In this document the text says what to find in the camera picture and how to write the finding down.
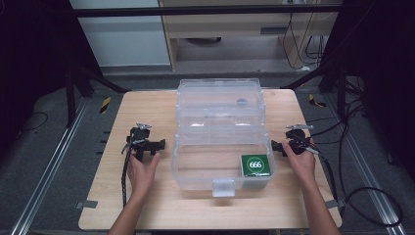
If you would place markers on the black metal stand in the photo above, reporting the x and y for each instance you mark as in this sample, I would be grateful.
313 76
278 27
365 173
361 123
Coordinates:
70 98
341 94

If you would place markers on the yellow black hazard tape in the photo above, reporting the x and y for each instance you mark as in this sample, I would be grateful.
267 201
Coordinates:
105 105
315 101

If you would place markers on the black horizontal bar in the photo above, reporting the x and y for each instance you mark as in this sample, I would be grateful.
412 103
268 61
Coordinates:
195 10

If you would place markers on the clear plastic storage box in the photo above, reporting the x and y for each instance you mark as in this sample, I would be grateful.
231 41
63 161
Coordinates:
221 137

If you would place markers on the light wooden desk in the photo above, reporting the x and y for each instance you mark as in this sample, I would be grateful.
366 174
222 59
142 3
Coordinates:
235 24

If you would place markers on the dark curtain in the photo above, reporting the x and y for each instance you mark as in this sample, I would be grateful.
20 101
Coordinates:
32 65
385 65

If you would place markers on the aluminium floor rail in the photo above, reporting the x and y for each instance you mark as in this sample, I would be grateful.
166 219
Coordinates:
368 173
49 169

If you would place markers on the grey tape strip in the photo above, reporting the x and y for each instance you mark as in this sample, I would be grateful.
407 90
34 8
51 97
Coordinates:
335 204
86 204

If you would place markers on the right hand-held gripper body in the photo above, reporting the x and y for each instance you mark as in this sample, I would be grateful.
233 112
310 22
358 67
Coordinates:
297 139

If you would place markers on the person's left hand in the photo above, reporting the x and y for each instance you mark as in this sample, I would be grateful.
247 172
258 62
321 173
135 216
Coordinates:
141 173

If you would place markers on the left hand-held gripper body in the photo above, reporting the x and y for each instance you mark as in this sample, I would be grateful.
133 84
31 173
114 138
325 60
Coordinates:
141 134

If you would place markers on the person's right hand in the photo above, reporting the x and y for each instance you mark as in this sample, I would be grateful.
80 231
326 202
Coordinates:
301 164

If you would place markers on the white cabinet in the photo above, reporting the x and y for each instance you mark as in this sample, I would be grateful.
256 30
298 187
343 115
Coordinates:
124 39

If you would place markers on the green square packet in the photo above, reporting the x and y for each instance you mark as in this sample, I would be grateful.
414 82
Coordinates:
256 164

